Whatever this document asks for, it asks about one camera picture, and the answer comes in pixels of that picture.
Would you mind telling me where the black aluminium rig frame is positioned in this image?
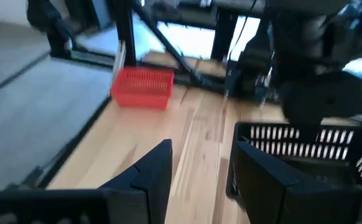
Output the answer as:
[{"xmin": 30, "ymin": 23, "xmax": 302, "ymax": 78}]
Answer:
[{"xmin": 70, "ymin": 0, "xmax": 262, "ymax": 94}]

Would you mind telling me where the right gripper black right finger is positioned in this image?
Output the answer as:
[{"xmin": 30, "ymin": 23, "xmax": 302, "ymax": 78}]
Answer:
[{"xmin": 230, "ymin": 141, "xmax": 362, "ymax": 224}]

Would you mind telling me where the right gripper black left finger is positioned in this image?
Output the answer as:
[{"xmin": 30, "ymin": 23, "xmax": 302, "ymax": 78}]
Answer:
[{"xmin": 0, "ymin": 139, "xmax": 173, "ymax": 224}]

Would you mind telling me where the black plastic basket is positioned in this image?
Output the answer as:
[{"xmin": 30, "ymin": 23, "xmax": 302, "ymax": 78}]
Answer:
[{"xmin": 225, "ymin": 120, "xmax": 362, "ymax": 200}]

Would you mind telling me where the red basket with printed label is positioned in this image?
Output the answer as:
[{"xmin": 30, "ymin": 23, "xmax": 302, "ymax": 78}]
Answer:
[{"xmin": 109, "ymin": 66, "xmax": 175, "ymax": 110}]

